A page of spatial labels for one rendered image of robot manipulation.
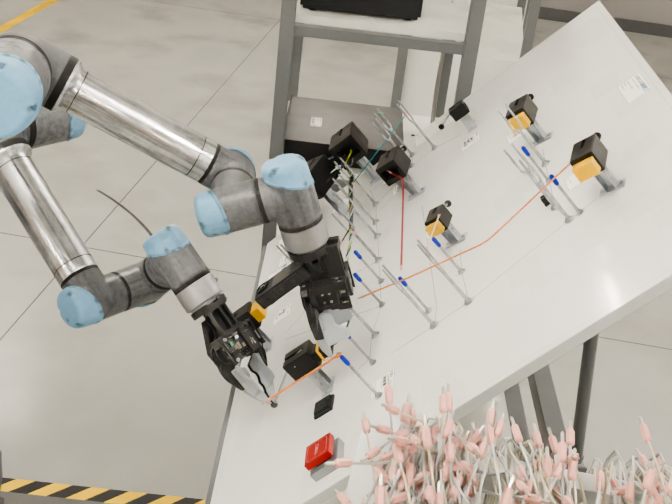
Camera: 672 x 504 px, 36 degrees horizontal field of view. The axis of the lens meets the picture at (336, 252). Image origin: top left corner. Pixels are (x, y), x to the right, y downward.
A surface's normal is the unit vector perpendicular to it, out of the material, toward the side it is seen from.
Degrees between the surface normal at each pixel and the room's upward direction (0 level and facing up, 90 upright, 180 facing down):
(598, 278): 45
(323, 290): 93
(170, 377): 0
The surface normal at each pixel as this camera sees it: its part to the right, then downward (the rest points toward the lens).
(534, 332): -0.63, -0.70
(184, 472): 0.11, -0.88
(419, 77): -0.15, 0.44
